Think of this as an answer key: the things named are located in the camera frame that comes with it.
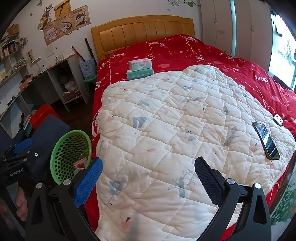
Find green mesh trash basket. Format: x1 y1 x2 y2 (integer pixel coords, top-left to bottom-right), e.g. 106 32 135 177
50 130 92 185

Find wooden headboard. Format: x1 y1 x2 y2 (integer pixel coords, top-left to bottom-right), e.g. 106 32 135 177
91 15 195 61

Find cream wardrobe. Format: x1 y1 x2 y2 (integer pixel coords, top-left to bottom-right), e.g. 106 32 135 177
200 0 273 72

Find white quilted blanket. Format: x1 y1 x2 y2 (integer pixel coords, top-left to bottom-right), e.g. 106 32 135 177
96 65 295 240

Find white tissue pack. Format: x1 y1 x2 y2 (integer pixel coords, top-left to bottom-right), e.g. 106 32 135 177
128 58 152 71

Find cartoon wall posters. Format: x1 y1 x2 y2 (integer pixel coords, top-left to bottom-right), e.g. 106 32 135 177
37 1 91 46

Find grey shelving unit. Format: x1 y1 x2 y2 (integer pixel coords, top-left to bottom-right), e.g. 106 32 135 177
1 55 89 138

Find red bed duvet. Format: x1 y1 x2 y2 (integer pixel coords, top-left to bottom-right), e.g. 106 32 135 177
84 34 296 241

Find black smartphone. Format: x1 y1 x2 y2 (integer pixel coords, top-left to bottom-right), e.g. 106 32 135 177
252 121 280 160

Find blue paper bag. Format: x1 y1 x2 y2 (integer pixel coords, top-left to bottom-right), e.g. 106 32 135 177
79 59 97 79

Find person's left hand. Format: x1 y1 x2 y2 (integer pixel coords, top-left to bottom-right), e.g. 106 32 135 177
16 187 28 221

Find flower wall decal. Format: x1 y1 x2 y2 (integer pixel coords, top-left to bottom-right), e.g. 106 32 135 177
270 182 295 226

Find blue upholstered chair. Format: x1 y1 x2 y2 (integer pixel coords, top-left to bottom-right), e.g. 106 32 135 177
1 115 70 179

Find green plastic stool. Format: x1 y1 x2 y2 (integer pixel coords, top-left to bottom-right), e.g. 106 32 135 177
84 75 97 96

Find teal tissue box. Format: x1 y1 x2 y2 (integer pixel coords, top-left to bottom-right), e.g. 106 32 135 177
126 68 154 80

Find small white charger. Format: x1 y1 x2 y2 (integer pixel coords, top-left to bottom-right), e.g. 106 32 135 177
273 114 283 126

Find pink snack packet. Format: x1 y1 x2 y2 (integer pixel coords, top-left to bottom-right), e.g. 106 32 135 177
73 157 87 169

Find bright window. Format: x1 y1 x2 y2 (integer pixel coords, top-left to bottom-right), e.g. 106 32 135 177
268 14 295 90

